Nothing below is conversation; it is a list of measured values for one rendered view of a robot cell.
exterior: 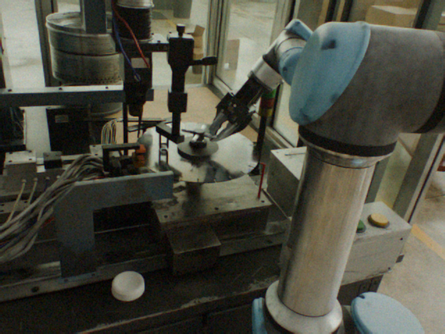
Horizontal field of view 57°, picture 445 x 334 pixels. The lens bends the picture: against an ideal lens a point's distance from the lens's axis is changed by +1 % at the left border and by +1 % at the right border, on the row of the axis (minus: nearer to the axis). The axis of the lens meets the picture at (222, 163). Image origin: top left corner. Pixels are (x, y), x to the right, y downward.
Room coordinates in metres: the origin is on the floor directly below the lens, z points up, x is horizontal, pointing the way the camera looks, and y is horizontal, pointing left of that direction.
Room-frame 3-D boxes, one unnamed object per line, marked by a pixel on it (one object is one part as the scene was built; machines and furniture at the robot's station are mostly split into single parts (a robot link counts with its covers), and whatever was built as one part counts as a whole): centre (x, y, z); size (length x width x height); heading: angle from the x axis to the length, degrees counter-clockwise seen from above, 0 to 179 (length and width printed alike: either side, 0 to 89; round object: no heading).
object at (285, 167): (1.05, -0.26, 0.82); 0.18 x 0.18 x 0.15; 25
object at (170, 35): (0.91, 0.12, 1.17); 0.06 x 0.05 x 0.20; 106
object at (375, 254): (0.79, -0.32, 0.82); 0.28 x 0.11 x 0.15; 115
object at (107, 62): (1.58, 0.56, 0.93); 0.31 x 0.31 x 0.36
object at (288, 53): (0.85, -0.15, 1.24); 0.11 x 0.11 x 0.08; 3
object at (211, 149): (0.96, 0.07, 0.96); 0.11 x 0.11 x 0.03
